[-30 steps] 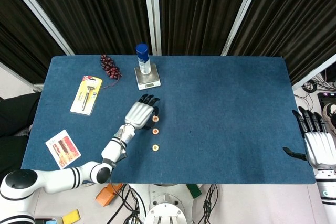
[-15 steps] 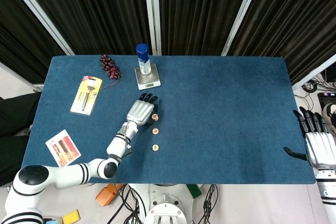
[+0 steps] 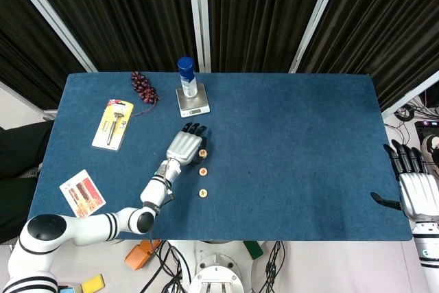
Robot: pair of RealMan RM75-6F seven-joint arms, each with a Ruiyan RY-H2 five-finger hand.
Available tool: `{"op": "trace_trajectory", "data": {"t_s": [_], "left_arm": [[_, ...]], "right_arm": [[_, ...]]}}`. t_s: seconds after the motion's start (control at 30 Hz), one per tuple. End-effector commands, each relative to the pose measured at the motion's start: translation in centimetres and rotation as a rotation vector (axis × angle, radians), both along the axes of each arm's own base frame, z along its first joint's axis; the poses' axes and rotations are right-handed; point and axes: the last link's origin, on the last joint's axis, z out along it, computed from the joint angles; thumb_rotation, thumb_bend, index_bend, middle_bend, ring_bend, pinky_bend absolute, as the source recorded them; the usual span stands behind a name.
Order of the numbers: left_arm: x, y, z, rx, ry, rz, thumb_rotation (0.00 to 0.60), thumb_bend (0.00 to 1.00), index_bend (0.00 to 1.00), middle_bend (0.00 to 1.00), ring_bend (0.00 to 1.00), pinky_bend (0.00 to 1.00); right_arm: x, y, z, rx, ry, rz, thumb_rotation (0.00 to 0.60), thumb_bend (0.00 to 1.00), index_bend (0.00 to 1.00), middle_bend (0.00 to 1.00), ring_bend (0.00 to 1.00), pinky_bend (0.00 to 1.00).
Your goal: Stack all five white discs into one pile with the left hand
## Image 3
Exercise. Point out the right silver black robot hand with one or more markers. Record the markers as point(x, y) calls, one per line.
point(418, 193)

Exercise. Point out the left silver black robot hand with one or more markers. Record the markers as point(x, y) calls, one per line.
point(183, 145)

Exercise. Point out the round white chess piece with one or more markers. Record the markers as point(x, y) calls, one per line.
point(203, 153)
point(203, 171)
point(203, 193)

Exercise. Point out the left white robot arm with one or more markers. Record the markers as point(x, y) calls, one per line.
point(154, 193)

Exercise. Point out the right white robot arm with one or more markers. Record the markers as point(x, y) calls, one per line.
point(427, 255)

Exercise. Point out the silver digital kitchen scale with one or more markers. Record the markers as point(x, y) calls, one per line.
point(195, 109)

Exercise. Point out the black device with purple light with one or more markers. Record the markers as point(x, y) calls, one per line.
point(427, 128)

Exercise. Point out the white bottle with blue cap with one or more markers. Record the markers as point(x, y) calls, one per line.
point(187, 77)

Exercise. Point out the dark red fake grape bunch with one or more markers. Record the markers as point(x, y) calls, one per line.
point(144, 88)

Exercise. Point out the yellow razor blister pack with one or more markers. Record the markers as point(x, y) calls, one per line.
point(113, 125)

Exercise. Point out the blue table cloth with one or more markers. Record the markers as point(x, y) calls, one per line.
point(291, 152)

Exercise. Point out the red patterned card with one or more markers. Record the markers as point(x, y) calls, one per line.
point(82, 193)

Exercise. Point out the orange box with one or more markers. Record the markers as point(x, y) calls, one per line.
point(137, 258)

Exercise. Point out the green block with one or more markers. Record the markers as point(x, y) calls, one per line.
point(255, 250)

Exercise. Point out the dark pleated curtain panel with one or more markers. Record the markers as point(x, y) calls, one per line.
point(20, 39)
point(260, 15)
point(130, 15)
point(387, 15)

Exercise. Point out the black trouser leg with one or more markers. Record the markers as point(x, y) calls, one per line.
point(20, 149)

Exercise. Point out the yellow block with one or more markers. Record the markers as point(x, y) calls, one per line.
point(93, 284)

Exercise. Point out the light blue box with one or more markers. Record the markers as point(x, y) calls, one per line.
point(70, 289)

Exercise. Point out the white metal frame post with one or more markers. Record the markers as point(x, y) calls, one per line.
point(199, 15)
point(411, 95)
point(20, 95)
point(319, 15)
point(48, 15)

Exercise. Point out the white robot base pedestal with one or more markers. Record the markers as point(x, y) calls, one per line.
point(216, 265)

